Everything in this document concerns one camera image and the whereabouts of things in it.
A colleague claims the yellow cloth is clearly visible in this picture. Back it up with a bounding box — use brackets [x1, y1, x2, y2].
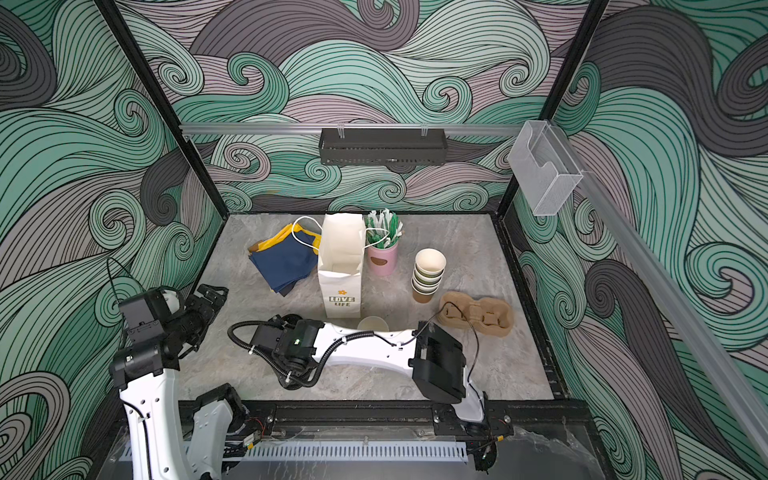
[248, 224, 321, 253]

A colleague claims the stack of paper cups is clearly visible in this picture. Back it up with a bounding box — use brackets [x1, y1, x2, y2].
[411, 248, 447, 303]

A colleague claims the white slotted cable duct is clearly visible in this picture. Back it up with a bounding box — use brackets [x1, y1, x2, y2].
[224, 440, 469, 463]

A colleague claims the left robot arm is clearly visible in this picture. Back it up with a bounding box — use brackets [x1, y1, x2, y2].
[110, 284, 246, 479]

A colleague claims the clear acrylic wall holder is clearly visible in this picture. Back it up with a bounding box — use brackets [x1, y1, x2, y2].
[507, 120, 583, 217]

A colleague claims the white paper takeout bag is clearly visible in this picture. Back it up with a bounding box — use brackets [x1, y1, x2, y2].
[291, 213, 367, 319]

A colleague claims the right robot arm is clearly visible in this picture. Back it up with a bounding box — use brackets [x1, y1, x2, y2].
[243, 315, 485, 424]

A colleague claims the green paper coffee cup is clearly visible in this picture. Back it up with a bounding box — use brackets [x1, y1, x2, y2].
[357, 316, 389, 332]

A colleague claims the navy blue cloth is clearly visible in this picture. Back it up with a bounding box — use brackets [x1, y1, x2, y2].
[249, 231, 317, 297]

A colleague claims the brown pulp cup carrier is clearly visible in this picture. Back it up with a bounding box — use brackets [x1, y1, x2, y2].
[437, 291, 515, 338]

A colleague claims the black wall shelf tray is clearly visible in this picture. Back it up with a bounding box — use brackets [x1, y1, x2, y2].
[318, 128, 448, 166]

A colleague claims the pink cup holder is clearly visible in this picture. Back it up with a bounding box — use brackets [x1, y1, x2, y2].
[367, 245, 398, 277]

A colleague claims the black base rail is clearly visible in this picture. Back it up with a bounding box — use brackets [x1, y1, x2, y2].
[179, 398, 589, 439]

